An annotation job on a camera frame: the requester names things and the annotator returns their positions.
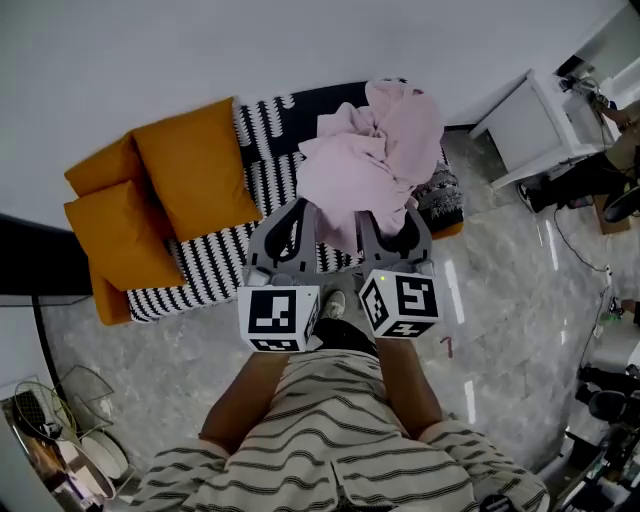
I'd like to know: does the person's light shoe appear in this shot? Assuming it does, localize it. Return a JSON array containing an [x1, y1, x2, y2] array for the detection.
[[318, 289, 348, 321]]

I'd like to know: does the person's left forearm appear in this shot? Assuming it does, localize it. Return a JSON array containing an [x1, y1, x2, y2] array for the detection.
[[198, 348, 302, 457]]

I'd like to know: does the black white patterned seat cover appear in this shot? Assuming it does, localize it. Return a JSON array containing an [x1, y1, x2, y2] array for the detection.
[[124, 77, 454, 324]]

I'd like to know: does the wire frame stand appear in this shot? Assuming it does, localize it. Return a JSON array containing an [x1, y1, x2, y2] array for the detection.
[[53, 363, 117, 427]]

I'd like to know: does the orange seat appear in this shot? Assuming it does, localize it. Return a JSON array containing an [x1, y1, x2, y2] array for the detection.
[[63, 77, 467, 327]]

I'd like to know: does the black floor cable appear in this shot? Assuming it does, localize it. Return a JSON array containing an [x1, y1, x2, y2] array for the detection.
[[551, 203, 614, 274]]

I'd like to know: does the person's right forearm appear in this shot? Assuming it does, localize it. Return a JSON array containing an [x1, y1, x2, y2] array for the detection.
[[373, 335, 447, 442]]

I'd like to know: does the person's striped shirt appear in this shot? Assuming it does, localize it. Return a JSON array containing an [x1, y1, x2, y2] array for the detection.
[[127, 348, 552, 512]]

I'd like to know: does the pink cloth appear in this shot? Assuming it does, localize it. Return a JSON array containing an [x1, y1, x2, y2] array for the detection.
[[296, 78, 447, 252]]

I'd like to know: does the black camera equipment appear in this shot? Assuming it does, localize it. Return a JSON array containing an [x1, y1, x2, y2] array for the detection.
[[573, 363, 640, 427]]

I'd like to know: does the grey patterned cushion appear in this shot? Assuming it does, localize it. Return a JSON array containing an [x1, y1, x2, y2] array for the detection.
[[413, 158, 467, 225]]

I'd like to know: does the large orange cushion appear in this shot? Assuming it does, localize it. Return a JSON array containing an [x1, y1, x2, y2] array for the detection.
[[131, 96, 264, 244]]

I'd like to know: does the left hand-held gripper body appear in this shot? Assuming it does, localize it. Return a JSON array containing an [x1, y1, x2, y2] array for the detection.
[[237, 264, 322, 354]]

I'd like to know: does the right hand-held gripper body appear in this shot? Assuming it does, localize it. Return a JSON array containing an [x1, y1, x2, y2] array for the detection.
[[352, 258, 442, 340]]

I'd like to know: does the black table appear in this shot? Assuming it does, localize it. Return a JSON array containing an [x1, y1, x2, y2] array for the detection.
[[0, 211, 95, 297]]

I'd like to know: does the wire basket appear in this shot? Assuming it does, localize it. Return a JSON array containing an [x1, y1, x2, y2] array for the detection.
[[11, 379, 77, 442]]

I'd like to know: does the brown cardboard sheet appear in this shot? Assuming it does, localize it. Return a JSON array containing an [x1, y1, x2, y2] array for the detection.
[[591, 193, 633, 236]]

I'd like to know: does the person's black trouser leg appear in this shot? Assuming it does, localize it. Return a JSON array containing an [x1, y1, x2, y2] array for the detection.
[[309, 316, 380, 359]]

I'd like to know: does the white side table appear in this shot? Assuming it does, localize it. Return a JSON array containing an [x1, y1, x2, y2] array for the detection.
[[468, 68, 610, 192]]

